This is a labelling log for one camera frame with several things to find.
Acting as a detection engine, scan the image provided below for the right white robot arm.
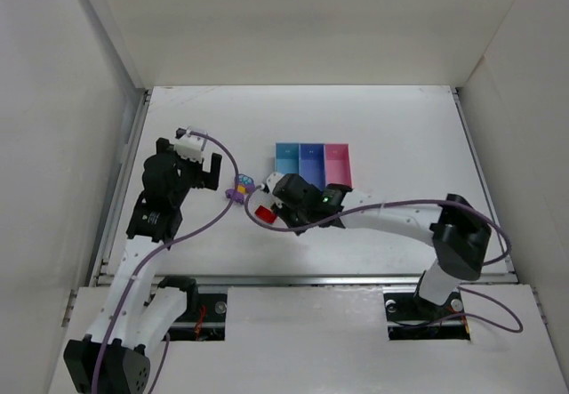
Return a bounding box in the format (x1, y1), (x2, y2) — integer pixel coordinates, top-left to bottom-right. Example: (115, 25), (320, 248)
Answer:
(263, 172), (492, 307)

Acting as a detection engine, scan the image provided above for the purple yellow lego flower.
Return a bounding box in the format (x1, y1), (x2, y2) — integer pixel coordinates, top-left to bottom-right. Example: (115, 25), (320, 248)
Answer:
(225, 173), (255, 205)

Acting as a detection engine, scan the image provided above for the light blue container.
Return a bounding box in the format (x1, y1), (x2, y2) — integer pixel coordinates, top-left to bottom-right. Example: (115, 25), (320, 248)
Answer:
(275, 142), (301, 175)

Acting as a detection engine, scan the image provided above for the pink container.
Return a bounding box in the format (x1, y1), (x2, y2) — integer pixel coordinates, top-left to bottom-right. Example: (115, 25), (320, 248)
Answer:
(325, 143), (352, 187)

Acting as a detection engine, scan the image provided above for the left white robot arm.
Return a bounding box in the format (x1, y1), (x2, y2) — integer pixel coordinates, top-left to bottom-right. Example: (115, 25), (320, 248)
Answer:
(63, 129), (222, 393)

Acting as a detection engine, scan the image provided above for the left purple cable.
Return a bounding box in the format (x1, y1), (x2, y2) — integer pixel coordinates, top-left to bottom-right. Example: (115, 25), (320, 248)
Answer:
(91, 133), (244, 394)

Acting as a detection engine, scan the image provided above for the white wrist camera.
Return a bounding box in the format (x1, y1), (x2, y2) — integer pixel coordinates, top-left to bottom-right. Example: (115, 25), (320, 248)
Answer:
(259, 179), (280, 205)
(173, 127), (207, 163)

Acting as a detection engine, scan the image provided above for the dark blue container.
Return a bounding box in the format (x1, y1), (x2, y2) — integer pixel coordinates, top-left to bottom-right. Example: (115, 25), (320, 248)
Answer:
(299, 143), (325, 189)

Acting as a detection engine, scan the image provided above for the large red lego brick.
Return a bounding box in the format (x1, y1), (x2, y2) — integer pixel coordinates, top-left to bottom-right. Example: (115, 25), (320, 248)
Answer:
(254, 205), (277, 225)

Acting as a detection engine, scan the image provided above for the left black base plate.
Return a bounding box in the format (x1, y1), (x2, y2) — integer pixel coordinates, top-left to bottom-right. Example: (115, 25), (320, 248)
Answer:
(168, 289), (228, 342)

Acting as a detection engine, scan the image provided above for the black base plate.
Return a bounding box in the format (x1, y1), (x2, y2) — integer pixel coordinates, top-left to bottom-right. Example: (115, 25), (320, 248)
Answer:
(383, 291), (470, 341)
(168, 289), (228, 342)

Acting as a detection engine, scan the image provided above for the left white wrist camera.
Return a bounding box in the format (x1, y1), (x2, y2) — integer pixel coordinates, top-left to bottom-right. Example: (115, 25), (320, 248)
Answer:
(173, 127), (207, 163)

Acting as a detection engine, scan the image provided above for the aluminium rail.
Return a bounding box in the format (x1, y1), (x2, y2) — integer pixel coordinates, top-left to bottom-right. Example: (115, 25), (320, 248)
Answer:
(88, 273), (519, 287)

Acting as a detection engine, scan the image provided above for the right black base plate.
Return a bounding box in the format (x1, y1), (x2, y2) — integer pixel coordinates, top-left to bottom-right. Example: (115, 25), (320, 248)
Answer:
(383, 291), (470, 341)

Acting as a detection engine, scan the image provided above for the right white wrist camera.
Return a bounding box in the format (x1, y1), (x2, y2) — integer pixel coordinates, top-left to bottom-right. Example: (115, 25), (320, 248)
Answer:
(259, 179), (280, 205)

